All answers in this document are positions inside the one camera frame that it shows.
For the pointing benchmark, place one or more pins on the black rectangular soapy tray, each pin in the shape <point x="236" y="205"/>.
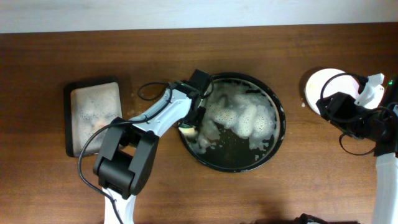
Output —
<point x="88" y="106"/>

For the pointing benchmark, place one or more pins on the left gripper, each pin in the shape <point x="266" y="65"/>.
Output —
<point x="199" y="115"/>

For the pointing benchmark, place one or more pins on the green yellow sponge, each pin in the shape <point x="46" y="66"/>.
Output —
<point x="188" y="130"/>

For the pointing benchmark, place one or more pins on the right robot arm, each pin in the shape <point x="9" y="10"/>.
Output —
<point x="385" y="151"/>

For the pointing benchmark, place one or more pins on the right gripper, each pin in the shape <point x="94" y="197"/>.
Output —
<point x="337" y="104"/>

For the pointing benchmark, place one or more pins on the black round tray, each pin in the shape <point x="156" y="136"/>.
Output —
<point x="243" y="126"/>

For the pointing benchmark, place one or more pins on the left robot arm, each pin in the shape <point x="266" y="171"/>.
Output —
<point x="126" y="156"/>

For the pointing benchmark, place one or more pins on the white plate bottom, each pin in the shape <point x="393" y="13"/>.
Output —
<point x="344" y="84"/>

